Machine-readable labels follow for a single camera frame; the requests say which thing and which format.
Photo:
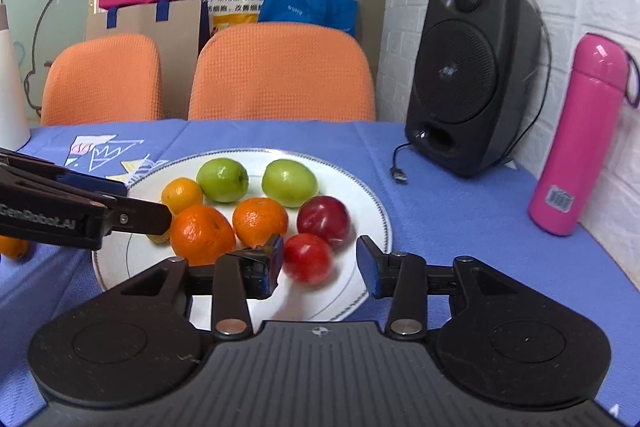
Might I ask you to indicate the blue printed tablecloth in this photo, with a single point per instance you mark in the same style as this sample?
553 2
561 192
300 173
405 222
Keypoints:
450 232

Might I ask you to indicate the white thermos jug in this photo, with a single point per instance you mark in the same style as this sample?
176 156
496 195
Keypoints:
10 97

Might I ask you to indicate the orange chair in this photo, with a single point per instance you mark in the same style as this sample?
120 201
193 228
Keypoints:
280 72
100 77

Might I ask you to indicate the black speaker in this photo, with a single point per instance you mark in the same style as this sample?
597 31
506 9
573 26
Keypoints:
470 72

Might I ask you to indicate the pink bottle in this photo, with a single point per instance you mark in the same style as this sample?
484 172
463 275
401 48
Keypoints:
580 132

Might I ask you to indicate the bright red plum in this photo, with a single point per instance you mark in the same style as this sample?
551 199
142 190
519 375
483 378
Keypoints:
308 257

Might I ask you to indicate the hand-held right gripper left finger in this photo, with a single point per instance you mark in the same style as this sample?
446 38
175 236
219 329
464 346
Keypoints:
275 257

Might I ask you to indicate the large orange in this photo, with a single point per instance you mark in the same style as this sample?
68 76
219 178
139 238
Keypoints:
202 234

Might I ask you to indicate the blue carrier bag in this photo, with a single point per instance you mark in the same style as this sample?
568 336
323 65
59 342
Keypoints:
305 7

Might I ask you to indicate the yellow snack bag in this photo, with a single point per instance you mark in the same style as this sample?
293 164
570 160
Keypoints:
225 21

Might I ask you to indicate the white plate with blue rim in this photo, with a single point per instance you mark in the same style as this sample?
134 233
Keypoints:
320 302

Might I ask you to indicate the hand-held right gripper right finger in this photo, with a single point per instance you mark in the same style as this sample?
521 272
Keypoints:
367 267

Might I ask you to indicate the tangerine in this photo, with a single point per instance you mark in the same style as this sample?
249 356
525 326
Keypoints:
260 222

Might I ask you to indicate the green jujube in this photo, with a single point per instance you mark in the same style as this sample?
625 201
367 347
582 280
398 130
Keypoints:
289 182
222 179

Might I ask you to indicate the small brown kiwi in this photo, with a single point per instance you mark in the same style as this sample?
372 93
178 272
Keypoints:
159 238

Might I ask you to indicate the yellowish orange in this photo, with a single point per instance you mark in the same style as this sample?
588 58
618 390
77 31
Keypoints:
181 194

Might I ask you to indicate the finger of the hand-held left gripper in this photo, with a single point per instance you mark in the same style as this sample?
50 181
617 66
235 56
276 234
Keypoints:
95 186
145 217

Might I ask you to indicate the dark red plum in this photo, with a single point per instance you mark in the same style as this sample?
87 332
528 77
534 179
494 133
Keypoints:
323 221

